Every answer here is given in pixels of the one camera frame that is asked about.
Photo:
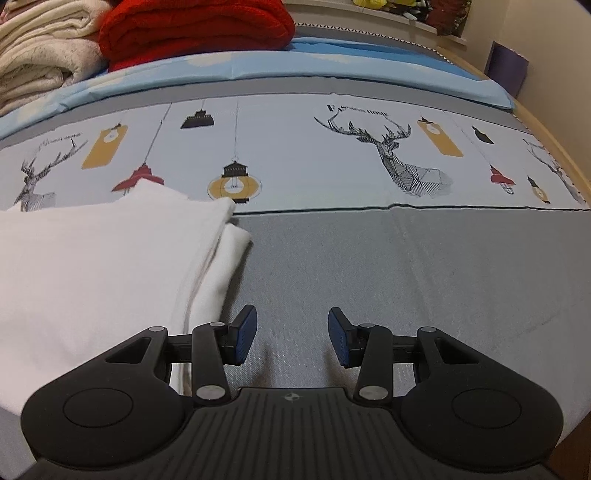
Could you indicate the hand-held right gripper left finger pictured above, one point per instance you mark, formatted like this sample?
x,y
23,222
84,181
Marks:
x,y
244,334

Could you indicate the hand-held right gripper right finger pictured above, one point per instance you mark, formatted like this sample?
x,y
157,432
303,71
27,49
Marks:
x,y
339,337

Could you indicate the white long-sleeved shirt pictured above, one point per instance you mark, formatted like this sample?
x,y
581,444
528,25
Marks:
x,y
92,277

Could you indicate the deer-print grey bed sheet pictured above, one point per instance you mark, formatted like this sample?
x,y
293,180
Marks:
x,y
346,258

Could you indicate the light blue cloud-print quilt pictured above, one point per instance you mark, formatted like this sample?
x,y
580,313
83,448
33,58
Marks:
x,y
323,60

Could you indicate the folded red blanket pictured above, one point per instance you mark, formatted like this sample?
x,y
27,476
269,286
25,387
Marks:
x,y
198,32

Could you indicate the purple board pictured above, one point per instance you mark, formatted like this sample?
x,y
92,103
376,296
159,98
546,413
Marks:
x,y
507,69

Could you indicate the beige headboard ledge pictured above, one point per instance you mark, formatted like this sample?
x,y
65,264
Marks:
x,y
360,18

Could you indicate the yellow plush toys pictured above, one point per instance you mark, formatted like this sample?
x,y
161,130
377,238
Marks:
x,y
374,2

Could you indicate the dark red cushion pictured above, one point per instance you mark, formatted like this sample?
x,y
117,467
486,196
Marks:
x,y
445,16

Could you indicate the folded cream fleece blanket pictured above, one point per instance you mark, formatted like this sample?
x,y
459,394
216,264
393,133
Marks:
x,y
41,50

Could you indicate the wooden bed frame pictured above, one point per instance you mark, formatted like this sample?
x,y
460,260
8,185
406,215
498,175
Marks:
x,y
549,134

